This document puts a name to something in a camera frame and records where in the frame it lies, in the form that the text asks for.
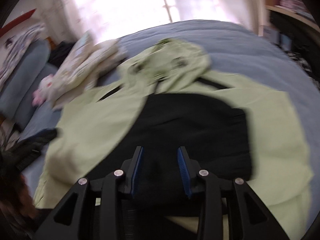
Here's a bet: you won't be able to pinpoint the wooden wall shelf unit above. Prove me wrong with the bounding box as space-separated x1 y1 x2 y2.
262 0 320 55

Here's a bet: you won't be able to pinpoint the pink white cat plush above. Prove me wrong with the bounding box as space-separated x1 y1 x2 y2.
32 74 54 107

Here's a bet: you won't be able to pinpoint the green and black hooded jacket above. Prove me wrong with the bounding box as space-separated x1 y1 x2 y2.
34 38 313 239

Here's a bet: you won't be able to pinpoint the person's left hand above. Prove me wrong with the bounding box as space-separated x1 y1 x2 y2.
1 174 39 229

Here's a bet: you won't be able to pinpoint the lower blue grey pillow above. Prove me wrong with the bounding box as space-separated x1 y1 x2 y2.
14 63 57 130

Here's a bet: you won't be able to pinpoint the blue fleece bed blanket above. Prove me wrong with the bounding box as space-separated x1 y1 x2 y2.
17 19 320 230

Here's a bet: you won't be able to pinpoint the black white patterned garment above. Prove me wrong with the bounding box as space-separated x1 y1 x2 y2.
285 51 313 79

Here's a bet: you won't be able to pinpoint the white cardboard box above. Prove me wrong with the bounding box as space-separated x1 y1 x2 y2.
263 25 292 51

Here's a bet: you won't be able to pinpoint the red wall hanging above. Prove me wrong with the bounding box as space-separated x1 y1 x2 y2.
0 8 36 37

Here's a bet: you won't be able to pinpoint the black clothing heap by window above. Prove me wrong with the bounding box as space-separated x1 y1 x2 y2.
48 41 75 68

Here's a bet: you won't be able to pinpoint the folded cream puffer jacket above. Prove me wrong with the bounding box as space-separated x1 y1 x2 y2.
46 31 127 110

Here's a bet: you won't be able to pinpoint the floral purple folded quilt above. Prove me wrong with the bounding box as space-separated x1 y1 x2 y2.
1 18 45 89

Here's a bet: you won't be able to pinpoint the pink storage drawer boxes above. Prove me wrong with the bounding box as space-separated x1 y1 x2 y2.
279 0 305 10

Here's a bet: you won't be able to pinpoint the white floral curtains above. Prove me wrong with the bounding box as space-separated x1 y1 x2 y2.
34 0 267 42

